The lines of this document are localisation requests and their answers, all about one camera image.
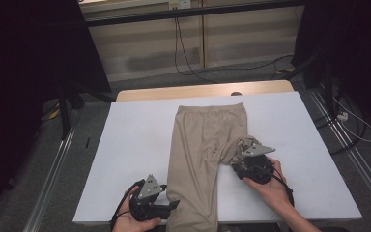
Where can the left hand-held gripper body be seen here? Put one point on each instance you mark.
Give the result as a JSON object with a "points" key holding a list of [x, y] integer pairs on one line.
{"points": [[148, 201]]}

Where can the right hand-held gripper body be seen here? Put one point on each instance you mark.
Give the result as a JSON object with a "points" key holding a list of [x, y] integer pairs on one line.
{"points": [[256, 167]]}

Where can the beige pants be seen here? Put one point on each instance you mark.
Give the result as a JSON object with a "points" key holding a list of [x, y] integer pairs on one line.
{"points": [[203, 135]]}

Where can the person's left hand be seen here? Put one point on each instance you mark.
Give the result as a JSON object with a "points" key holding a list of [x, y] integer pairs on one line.
{"points": [[128, 224]]}

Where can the person's right hand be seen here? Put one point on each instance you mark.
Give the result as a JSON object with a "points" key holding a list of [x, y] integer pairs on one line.
{"points": [[275, 191]]}

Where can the white table mat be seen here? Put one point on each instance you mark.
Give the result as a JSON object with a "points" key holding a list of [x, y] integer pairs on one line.
{"points": [[135, 145]]}

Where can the small black floor object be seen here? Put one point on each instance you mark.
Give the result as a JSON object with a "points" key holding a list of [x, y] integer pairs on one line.
{"points": [[87, 142]]}

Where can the wooden table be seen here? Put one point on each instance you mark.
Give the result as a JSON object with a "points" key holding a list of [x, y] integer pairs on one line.
{"points": [[180, 92]]}

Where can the white power strip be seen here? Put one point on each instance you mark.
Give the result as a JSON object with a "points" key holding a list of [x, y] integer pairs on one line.
{"points": [[342, 116]]}

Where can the black metal stand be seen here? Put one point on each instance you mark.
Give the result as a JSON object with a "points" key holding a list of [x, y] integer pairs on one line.
{"points": [[66, 106]]}

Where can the black curtain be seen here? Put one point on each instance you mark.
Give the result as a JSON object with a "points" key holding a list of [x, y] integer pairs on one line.
{"points": [[351, 48], [29, 64]]}

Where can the aluminium floor rail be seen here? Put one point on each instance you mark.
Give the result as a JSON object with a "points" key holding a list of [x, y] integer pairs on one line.
{"points": [[50, 180], [360, 164]]}

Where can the white wall socket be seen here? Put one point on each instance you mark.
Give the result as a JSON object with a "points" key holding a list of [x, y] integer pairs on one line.
{"points": [[179, 4]]}

